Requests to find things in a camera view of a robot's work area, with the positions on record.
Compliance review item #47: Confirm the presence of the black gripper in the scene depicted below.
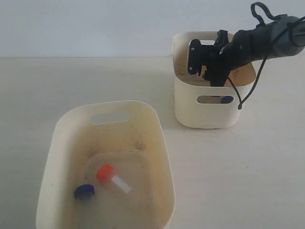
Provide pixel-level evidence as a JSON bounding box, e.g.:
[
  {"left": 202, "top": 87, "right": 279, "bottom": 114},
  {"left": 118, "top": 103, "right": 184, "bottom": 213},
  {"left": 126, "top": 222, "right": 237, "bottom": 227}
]
[{"left": 203, "top": 29, "right": 260, "bottom": 86}]

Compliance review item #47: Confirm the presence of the small cream plastic bin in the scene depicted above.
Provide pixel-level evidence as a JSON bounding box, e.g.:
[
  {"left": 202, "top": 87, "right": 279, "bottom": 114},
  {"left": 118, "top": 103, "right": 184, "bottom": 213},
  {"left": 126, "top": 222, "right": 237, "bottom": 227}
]
[{"left": 173, "top": 31, "right": 256, "bottom": 129}]

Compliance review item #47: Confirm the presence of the orange-capped clear tube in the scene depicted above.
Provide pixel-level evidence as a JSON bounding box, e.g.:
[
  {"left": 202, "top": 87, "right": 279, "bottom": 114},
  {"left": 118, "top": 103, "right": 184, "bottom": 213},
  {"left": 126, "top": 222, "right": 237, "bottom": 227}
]
[{"left": 95, "top": 164, "right": 132, "bottom": 194}]

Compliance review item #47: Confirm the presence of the blue-capped clear tube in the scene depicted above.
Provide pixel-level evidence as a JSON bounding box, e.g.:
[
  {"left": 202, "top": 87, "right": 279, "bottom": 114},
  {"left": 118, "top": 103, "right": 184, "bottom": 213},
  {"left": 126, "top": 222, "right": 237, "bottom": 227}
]
[
  {"left": 73, "top": 184, "right": 95, "bottom": 201},
  {"left": 197, "top": 95, "right": 234, "bottom": 104}
]

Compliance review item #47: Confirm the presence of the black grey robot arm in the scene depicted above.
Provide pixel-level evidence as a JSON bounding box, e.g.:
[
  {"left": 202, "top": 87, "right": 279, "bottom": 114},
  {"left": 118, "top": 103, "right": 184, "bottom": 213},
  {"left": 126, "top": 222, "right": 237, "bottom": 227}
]
[{"left": 201, "top": 16, "right": 305, "bottom": 87}]

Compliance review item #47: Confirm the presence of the large cream plastic bin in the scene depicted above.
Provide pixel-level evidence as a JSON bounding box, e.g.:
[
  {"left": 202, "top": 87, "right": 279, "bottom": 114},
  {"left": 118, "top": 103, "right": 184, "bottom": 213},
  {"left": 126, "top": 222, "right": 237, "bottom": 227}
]
[{"left": 36, "top": 101, "right": 175, "bottom": 229}]

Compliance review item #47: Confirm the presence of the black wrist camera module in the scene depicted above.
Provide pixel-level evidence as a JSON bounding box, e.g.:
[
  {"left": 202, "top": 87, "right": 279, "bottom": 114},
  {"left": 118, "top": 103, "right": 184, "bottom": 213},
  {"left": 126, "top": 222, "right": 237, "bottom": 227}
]
[{"left": 187, "top": 30, "right": 229, "bottom": 77}]

